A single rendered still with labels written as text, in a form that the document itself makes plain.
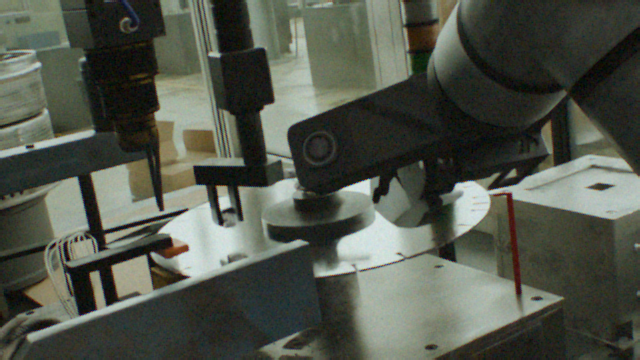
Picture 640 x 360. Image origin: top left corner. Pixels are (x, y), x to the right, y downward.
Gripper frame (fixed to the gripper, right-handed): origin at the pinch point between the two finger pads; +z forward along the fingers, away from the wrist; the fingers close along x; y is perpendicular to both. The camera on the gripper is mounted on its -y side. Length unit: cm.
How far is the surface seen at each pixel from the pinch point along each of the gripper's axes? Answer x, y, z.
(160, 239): 4.8, -15.6, 12.1
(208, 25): 79, 12, 103
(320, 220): 3.8, -0.9, 13.8
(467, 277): -2.9, 15.1, 23.0
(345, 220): 3.1, 1.3, 13.2
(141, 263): 23, -14, 78
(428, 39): 27.0, 22.1, 26.1
